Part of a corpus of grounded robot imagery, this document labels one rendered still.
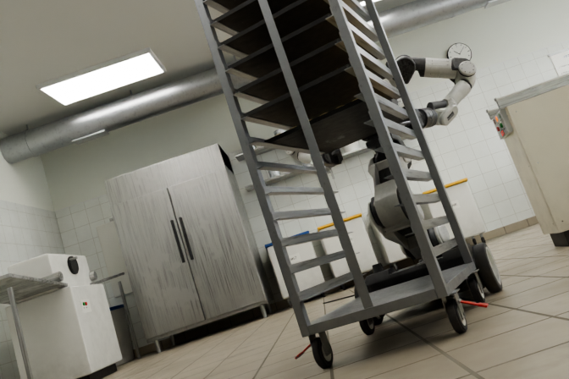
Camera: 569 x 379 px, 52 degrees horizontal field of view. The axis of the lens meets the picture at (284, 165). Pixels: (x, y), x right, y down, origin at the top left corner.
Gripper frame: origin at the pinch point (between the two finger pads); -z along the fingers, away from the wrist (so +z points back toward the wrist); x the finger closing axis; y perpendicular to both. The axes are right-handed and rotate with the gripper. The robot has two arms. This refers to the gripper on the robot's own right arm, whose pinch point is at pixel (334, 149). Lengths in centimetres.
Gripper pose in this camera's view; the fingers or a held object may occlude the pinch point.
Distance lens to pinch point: 258.7
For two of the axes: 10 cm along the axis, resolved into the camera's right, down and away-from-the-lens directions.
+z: -0.6, 2.1, 9.8
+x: -3.1, -9.3, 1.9
